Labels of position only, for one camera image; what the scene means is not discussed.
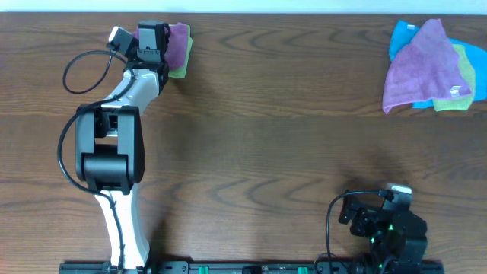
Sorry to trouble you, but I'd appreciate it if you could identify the folded green cloth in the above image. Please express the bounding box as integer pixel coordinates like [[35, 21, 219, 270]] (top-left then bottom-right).
[[164, 23, 193, 79]]

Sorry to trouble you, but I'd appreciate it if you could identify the blue cloth in pile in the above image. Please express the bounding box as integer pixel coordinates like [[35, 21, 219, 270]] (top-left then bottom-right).
[[389, 21, 486, 111]]

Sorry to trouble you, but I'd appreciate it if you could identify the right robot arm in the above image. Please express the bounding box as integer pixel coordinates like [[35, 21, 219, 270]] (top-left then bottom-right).
[[339, 190, 428, 274]]

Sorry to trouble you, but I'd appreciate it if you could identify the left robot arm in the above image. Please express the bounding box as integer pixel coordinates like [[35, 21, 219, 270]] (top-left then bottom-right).
[[76, 62, 169, 273]]

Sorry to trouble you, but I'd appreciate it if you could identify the right black cable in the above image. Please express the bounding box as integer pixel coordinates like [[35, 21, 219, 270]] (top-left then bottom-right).
[[314, 190, 395, 274]]

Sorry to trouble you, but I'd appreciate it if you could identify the green cloth in pile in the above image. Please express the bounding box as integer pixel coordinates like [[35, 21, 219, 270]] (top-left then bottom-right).
[[433, 44, 476, 112]]

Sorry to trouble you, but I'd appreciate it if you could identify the purple cloth in pile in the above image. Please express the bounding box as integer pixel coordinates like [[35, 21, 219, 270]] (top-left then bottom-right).
[[382, 19, 463, 113]]

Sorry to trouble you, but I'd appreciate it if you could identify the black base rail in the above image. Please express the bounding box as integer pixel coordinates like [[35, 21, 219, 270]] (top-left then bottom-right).
[[58, 261, 446, 274]]

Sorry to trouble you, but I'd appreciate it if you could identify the purple microfiber cloth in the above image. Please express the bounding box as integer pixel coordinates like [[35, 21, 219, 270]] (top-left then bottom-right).
[[129, 20, 193, 74]]

